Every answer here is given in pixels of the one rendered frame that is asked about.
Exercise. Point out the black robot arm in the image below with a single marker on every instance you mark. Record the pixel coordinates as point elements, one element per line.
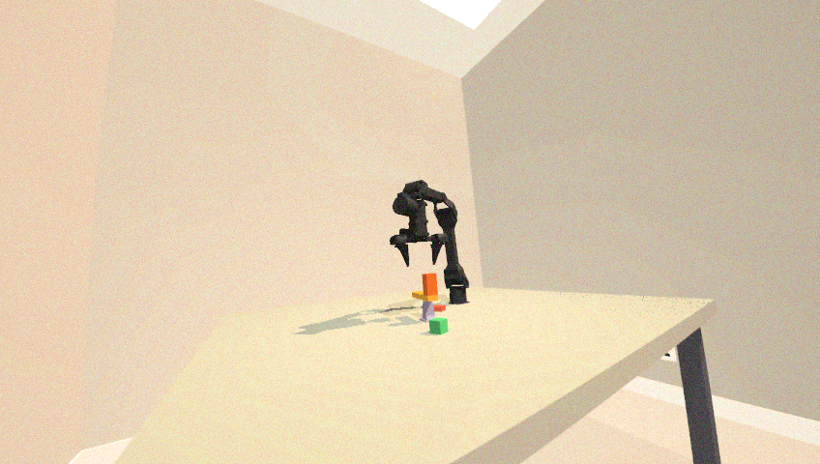
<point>406,205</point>

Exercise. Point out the green cube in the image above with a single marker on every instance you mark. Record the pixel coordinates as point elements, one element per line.
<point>438,326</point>

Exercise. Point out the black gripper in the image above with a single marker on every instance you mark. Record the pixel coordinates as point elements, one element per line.
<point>418,230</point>

